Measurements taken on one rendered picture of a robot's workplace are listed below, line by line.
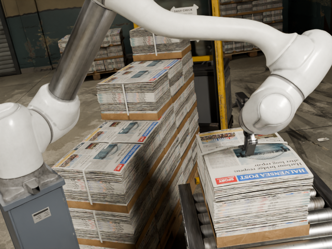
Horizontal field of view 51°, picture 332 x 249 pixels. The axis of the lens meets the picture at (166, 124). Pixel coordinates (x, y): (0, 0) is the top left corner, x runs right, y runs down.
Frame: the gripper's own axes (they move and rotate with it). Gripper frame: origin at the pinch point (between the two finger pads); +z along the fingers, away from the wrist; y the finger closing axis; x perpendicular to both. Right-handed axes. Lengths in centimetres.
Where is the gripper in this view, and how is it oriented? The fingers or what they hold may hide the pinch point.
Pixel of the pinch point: (239, 125)
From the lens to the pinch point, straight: 118.8
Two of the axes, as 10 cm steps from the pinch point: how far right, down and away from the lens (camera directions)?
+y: 1.4, 9.9, -1.0
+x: 9.9, -1.4, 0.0
